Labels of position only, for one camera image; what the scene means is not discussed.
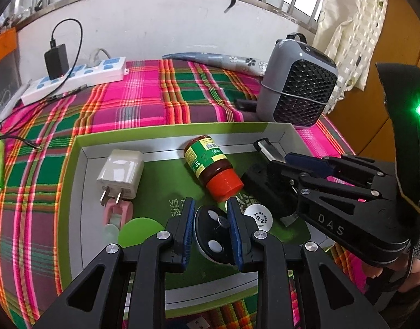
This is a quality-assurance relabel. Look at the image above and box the cream dotted curtain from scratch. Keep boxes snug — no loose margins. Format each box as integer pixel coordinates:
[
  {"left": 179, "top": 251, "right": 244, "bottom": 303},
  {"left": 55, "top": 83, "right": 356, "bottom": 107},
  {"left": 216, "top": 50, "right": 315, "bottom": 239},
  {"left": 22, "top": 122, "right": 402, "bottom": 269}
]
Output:
[{"left": 313, "top": 0, "right": 390, "bottom": 115}]

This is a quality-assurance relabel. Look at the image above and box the orange lidded storage box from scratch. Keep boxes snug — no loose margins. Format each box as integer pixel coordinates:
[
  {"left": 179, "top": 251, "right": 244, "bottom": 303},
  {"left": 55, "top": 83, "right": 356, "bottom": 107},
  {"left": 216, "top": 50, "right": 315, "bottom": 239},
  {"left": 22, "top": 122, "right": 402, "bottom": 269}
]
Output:
[{"left": 0, "top": 29, "right": 22, "bottom": 117}]

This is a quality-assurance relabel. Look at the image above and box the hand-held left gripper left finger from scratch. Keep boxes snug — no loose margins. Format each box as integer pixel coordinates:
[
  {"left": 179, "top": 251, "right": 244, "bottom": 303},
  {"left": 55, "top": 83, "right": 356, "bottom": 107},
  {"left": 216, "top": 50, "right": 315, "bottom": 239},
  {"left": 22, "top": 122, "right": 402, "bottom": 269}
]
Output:
[{"left": 33, "top": 197, "right": 196, "bottom": 329}]

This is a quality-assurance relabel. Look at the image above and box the pink green plaid tablecloth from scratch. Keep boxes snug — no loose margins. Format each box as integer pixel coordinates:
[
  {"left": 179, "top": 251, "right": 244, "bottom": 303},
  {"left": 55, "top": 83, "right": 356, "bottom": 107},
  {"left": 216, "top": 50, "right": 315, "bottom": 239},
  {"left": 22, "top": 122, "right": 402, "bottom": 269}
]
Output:
[{"left": 0, "top": 58, "right": 368, "bottom": 329}]

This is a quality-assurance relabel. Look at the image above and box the white blue power strip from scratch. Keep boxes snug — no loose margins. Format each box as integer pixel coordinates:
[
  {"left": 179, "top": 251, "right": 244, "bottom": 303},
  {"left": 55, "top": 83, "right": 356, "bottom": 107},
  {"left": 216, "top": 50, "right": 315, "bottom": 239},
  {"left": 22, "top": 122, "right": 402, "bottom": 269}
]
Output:
[{"left": 21, "top": 48, "right": 130, "bottom": 106}]

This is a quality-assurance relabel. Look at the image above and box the green printed insert card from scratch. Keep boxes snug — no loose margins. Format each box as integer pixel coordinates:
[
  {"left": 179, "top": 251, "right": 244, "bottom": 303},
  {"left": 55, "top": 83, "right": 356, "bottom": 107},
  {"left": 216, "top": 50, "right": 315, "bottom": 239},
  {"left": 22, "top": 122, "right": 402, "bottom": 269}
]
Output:
[{"left": 83, "top": 151, "right": 310, "bottom": 290}]

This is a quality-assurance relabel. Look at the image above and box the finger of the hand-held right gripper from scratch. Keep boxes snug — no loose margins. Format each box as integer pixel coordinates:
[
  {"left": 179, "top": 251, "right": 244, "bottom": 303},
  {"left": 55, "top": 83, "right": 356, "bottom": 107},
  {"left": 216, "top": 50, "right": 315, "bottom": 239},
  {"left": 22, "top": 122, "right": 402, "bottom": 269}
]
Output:
[
  {"left": 284, "top": 152, "right": 397, "bottom": 180},
  {"left": 266, "top": 162, "right": 385, "bottom": 218}
]

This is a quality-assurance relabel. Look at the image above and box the grey portable fan heater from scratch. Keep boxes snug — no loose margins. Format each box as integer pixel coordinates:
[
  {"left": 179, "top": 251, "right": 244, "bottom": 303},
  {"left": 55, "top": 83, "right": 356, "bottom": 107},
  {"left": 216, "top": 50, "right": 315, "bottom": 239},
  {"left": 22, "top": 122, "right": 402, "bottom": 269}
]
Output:
[{"left": 256, "top": 32, "right": 339, "bottom": 129}]

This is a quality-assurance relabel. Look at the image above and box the person's right hand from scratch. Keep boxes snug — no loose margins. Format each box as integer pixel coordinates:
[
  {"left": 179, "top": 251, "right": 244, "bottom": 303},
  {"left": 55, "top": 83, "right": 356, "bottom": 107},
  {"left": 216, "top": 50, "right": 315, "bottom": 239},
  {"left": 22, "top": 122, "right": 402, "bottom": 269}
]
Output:
[{"left": 365, "top": 263, "right": 382, "bottom": 280}]

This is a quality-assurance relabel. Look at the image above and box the black round disc white rim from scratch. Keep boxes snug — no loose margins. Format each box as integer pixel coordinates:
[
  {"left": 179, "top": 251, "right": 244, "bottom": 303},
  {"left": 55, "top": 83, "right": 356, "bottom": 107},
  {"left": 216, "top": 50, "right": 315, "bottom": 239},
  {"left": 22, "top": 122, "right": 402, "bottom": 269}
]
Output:
[{"left": 194, "top": 205, "right": 238, "bottom": 265}]

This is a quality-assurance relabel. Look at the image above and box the black adapter cable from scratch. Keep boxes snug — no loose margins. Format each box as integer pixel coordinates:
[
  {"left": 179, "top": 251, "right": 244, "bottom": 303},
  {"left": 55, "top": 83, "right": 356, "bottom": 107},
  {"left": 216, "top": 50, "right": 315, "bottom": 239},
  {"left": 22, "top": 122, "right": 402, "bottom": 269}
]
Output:
[{"left": 0, "top": 19, "right": 84, "bottom": 124}]

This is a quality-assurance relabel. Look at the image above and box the wooden cabinet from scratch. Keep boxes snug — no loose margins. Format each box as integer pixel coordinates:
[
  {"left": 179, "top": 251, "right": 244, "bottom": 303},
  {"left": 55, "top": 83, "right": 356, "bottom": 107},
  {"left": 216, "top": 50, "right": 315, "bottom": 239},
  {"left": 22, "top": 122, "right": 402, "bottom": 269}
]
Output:
[{"left": 328, "top": 0, "right": 420, "bottom": 165}]

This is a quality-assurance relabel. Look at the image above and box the person's right forearm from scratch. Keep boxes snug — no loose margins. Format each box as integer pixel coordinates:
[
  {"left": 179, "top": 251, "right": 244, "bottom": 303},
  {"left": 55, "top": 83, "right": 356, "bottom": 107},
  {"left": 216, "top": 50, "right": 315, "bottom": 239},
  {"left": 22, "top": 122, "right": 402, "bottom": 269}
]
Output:
[{"left": 381, "top": 259, "right": 420, "bottom": 319}]

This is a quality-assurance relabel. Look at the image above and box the thin black cable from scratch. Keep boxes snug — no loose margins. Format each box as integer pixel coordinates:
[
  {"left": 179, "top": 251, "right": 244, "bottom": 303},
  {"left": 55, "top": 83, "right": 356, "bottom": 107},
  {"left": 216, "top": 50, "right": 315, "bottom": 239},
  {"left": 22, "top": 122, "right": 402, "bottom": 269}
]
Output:
[{"left": 0, "top": 135, "right": 42, "bottom": 149}]

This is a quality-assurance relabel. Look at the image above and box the black power adapter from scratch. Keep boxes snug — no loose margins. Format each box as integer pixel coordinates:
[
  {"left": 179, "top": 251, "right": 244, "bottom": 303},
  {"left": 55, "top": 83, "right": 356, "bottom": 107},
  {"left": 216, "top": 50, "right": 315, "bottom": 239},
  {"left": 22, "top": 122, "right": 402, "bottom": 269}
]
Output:
[{"left": 44, "top": 43, "right": 70, "bottom": 80}]

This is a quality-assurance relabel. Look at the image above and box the green round disc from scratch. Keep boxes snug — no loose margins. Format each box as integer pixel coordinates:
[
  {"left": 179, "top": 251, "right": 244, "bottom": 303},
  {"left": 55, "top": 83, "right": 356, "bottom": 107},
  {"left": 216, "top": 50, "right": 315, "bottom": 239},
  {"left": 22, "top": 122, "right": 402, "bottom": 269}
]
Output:
[{"left": 118, "top": 217, "right": 167, "bottom": 247}]

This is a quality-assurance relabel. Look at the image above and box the folded floral umbrella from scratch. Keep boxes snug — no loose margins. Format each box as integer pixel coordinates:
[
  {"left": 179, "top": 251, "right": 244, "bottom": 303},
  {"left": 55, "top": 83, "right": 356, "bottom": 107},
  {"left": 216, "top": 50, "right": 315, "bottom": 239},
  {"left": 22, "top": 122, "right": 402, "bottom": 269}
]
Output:
[{"left": 162, "top": 52, "right": 268, "bottom": 76}]

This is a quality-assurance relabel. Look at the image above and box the small black block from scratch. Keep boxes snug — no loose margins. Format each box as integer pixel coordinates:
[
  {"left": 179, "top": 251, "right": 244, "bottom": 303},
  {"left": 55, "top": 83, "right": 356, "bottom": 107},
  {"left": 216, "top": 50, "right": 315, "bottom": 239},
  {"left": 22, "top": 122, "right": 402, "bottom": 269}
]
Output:
[{"left": 235, "top": 99, "right": 258, "bottom": 113}]

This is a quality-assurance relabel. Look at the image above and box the white charger plug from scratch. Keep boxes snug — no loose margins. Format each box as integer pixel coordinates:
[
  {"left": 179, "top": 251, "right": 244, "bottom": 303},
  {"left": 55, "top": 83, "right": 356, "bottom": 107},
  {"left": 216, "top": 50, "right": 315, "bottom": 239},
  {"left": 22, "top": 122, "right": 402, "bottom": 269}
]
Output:
[{"left": 97, "top": 149, "right": 144, "bottom": 207}]

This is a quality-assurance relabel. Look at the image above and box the green white cardboard box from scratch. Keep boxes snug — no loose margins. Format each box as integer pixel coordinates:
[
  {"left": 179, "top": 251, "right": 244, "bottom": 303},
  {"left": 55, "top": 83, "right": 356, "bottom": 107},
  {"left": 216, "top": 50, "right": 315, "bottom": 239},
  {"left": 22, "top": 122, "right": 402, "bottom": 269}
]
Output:
[{"left": 57, "top": 122, "right": 337, "bottom": 320}]

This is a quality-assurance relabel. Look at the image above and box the white round cap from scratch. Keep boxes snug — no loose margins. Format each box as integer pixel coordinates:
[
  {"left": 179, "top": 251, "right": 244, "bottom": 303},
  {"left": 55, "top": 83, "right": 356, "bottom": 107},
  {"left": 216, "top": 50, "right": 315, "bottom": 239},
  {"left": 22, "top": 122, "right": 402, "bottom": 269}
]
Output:
[{"left": 243, "top": 203, "right": 273, "bottom": 231}]

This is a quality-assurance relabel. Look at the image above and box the black silver lighter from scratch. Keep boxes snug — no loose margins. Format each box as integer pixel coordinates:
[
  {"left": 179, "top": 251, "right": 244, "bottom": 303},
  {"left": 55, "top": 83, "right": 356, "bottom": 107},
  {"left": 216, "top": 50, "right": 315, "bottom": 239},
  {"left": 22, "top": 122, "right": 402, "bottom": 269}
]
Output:
[{"left": 253, "top": 138, "right": 287, "bottom": 163}]

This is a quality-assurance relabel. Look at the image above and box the sauce jar with orange lid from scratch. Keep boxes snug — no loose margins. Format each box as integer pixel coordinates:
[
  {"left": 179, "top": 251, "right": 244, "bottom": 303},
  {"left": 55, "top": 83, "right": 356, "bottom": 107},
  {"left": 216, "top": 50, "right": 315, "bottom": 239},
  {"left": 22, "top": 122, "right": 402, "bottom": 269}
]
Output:
[{"left": 184, "top": 135, "right": 244, "bottom": 202}]

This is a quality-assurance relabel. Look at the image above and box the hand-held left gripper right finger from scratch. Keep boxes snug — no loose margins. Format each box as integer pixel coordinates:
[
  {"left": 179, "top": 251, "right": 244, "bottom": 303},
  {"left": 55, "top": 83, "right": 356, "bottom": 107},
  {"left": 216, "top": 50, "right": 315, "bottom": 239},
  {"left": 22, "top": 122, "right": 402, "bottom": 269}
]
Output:
[{"left": 226, "top": 197, "right": 390, "bottom": 329}]

